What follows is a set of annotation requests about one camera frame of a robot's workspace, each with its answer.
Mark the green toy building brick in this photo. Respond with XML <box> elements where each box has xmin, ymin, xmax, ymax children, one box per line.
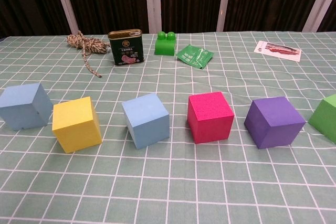
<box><xmin>154</xmin><ymin>31</ymin><xmax>176</xmax><ymax>57</ymax></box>

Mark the magenta foam cube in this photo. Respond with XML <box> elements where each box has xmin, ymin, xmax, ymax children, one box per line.
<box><xmin>187</xmin><ymin>91</ymin><xmax>235</xmax><ymax>144</ymax></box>

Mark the purple foam cube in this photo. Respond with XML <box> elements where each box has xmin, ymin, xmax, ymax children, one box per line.
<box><xmin>244</xmin><ymin>96</ymin><xmax>307</xmax><ymax>150</ymax></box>

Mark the light blue foam cube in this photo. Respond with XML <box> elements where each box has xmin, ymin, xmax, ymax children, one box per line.
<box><xmin>0</xmin><ymin>82</ymin><xmax>54</xmax><ymax>131</ymax></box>
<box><xmin>122</xmin><ymin>92</ymin><xmax>170</xmax><ymax>150</ymax></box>

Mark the green foil sachet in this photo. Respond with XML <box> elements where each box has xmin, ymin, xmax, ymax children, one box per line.
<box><xmin>175</xmin><ymin>44</ymin><xmax>215</xmax><ymax>70</ymax></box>

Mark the green checked tablecloth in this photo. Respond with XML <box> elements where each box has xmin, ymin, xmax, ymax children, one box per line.
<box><xmin>0</xmin><ymin>31</ymin><xmax>336</xmax><ymax>224</ymax></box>

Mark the yellow foam cube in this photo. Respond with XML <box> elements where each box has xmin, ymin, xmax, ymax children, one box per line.
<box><xmin>51</xmin><ymin>96</ymin><xmax>102</xmax><ymax>154</ymax></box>

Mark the braided brown white rope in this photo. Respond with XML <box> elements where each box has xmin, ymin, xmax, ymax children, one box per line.
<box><xmin>66</xmin><ymin>30</ymin><xmax>111</xmax><ymax>78</ymax></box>

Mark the dark green luncheon meat can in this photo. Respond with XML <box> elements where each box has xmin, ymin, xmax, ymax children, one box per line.
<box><xmin>108</xmin><ymin>29</ymin><xmax>145</xmax><ymax>66</ymax></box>

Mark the green foam cube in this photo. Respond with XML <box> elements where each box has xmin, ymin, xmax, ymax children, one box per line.
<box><xmin>307</xmin><ymin>94</ymin><xmax>336</xmax><ymax>145</ymax></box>

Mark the white metal frame post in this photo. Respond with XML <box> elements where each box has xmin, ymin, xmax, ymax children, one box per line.
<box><xmin>301</xmin><ymin>0</ymin><xmax>336</xmax><ymax>33</ymax></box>
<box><xmin>51</xmin><ymin>0</ymin><xmax>79</xmax><ymax>35</ymax></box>
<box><xmin>216</xmin><ymin>0</ymin><xmax>234</xmax><ymax>33</ymax></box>
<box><xmin>144</xmin><ymin>0</ymin><xmax>162</xmax><ymax>35</ymax></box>

